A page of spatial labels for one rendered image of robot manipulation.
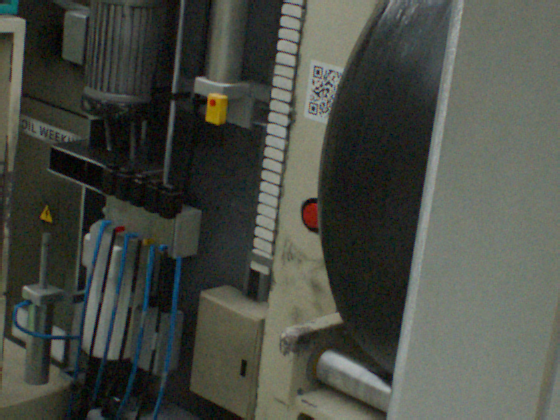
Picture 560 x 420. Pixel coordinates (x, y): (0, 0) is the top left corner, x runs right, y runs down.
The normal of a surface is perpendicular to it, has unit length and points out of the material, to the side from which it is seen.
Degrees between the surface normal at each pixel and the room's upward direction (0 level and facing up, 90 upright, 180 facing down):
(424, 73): 66
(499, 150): 90
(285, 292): 90
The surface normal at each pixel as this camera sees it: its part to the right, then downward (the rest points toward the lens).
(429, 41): -0.51, -0.38
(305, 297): -0.67, 0.14
